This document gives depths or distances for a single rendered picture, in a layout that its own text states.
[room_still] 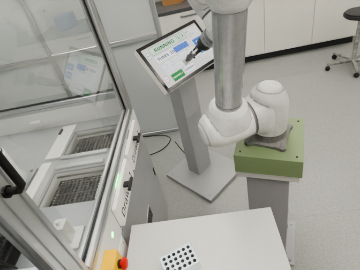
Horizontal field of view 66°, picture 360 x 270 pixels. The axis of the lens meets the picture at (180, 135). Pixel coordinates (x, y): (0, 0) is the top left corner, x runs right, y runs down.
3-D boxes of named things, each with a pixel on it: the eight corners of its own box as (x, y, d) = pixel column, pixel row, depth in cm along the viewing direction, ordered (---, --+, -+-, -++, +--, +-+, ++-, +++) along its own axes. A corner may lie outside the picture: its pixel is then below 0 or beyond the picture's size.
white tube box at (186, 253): (191, 247, 103) (189, 241, 101) (201, 266, 97) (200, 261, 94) (161, 262, 101) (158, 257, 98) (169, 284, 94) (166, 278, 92)
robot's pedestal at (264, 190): (295, 223, 184) (302, 134, 139) (294, 266, 163) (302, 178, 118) (249, 215, 196) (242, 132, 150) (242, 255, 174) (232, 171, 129)
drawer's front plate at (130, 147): (140, 134, 158) (135, 119, 151) (134, 170, 135) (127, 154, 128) (137, 135, 158) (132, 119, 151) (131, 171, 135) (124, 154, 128)
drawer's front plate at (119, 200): (134, 174, 133) (126, 157, 126) (125, 226, 110) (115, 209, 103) (130, 174, 133) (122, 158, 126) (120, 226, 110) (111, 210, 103)
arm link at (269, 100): (296, 129, 119) (301, 85, 105) (259, 144, 116) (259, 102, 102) (274, 110, 131) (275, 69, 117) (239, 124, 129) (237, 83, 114)
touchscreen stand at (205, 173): (244, 167, 233) (234, 52, 172) (211, 203, 211) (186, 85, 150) (200, 147, 265) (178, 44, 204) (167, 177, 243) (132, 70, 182)
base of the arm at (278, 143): (294, 120, 132) (295, 111, 128) (285, 152, 118) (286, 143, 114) (256, 115, 140) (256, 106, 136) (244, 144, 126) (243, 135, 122)
